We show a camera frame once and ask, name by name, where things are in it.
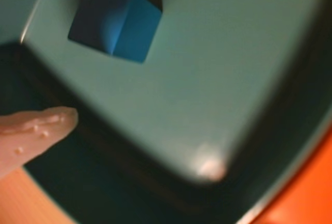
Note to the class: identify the blue cube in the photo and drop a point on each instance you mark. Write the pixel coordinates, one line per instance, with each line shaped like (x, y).
(124, 27)

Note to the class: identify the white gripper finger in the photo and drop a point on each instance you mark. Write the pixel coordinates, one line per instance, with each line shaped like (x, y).
(31, 136)

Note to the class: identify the orange plastic box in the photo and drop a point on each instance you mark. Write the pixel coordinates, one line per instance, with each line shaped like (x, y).
(311, 195)

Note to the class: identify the teal plastic box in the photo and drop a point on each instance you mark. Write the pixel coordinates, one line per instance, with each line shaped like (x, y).
(194, 84)

